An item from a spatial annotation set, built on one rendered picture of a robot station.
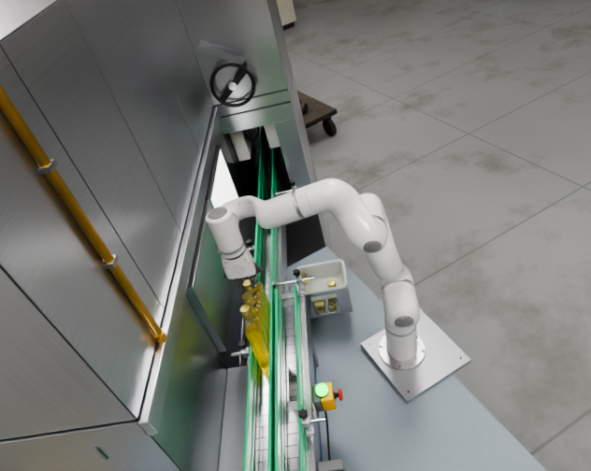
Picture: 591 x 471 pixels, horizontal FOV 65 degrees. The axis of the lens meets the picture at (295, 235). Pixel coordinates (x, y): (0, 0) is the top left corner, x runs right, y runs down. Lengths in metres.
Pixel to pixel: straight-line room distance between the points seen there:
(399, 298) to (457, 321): 1.48
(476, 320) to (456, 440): 1.36
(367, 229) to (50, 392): 0.87
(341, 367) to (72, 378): 1.25
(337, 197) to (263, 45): 1.11
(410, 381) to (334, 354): 0.35
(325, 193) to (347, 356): 0.94
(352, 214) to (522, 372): 1.82
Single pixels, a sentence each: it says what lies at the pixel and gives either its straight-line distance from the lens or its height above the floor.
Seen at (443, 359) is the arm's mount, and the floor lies 0.77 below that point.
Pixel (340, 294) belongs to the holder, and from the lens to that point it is 2.01.
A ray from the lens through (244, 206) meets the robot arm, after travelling 1.50.
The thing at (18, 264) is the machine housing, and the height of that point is 2.03.
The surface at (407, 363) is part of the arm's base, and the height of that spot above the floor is 0.79.
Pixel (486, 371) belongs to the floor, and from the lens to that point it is 2.92.
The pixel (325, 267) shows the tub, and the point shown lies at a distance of 2.10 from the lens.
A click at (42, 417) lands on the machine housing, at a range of 1.22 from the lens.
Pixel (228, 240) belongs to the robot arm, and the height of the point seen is 1.57.
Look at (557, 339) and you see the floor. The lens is 3.11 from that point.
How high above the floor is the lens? 2.45
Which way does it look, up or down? 39 degrees down
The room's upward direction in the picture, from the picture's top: 16 degrees counter-clockwise
